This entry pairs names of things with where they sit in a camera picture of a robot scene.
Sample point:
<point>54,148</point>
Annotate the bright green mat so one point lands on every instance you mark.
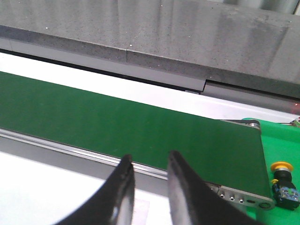
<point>281,142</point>

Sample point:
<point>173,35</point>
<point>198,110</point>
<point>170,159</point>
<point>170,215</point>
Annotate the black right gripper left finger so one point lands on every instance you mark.
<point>113,203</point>

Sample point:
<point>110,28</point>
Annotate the yellow push button switch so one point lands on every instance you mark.
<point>284,191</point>

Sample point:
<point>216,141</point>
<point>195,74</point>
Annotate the aluminium conveyor frame rail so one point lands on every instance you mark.
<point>93,154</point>

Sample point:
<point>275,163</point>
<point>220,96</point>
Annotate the green conveyor belt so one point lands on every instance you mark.
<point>72,116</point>

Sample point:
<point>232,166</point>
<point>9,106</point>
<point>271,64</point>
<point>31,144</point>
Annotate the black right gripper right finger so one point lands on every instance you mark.
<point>192,202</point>

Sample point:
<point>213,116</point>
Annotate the small wired electronic board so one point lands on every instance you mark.
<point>295,122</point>

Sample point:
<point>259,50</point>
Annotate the dark speckled stone counter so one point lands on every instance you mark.
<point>233,52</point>

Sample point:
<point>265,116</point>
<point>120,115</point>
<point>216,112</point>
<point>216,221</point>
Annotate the white pleated curtain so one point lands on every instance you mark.
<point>282,6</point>

